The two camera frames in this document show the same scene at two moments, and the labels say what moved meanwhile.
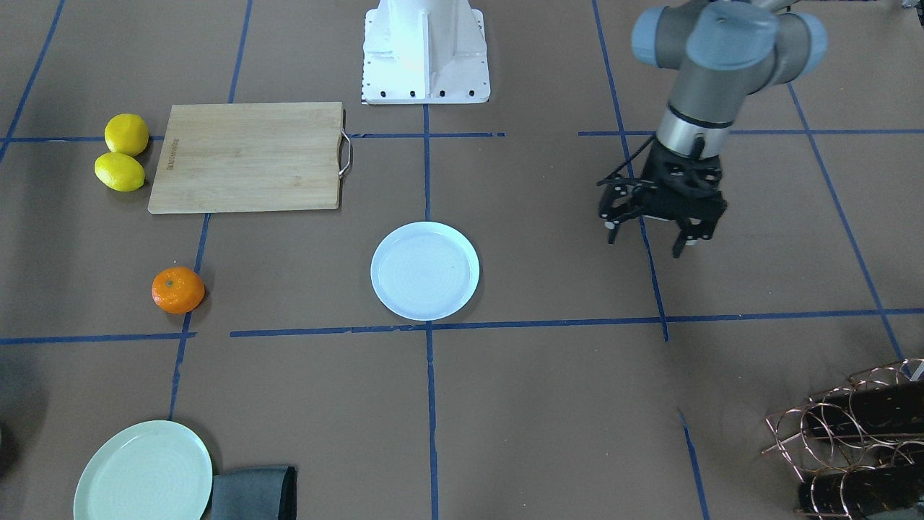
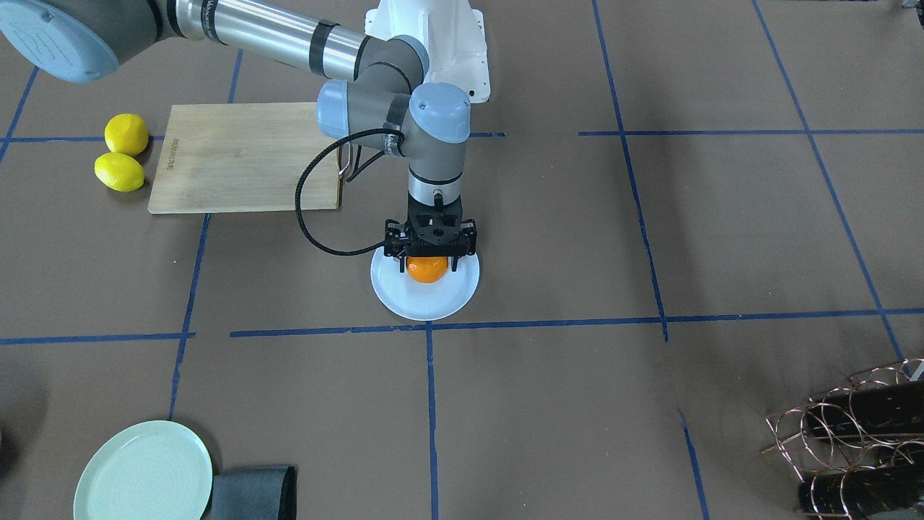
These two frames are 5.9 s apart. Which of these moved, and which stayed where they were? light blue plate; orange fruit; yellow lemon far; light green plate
Moved: orange fruit
Stayed: yellow lemon far; light green plate; light blue plate
